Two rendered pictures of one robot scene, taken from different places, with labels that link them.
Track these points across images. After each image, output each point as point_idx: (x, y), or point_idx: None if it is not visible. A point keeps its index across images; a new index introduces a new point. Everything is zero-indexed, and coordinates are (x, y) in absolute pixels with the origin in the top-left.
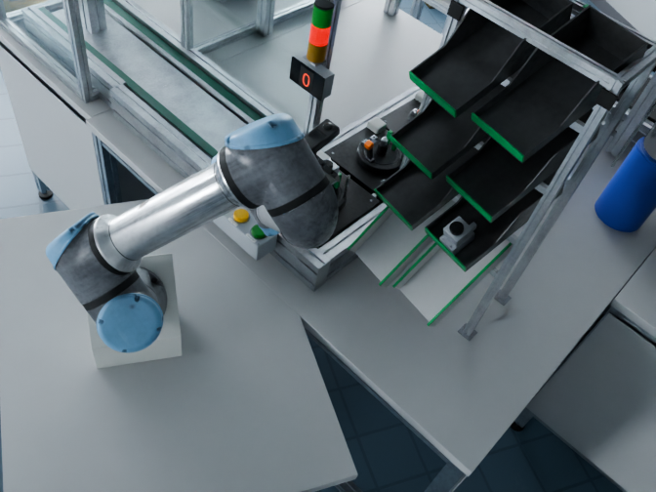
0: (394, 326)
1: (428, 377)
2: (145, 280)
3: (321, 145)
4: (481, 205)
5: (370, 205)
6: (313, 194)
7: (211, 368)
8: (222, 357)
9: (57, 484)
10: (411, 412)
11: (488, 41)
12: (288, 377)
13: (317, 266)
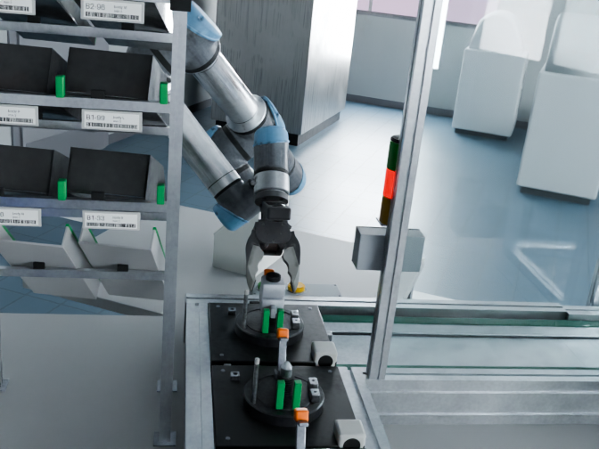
0: (81, 350)
1: (12, 338)
2: (244, 179)
3: (264, 208)
4: None
5: (215, 350)
6: None
7: (185, 270)
8: (187, 276)
9: (187, 218)
10: (8, 314)
11: None
12: None
13: (188, 294)
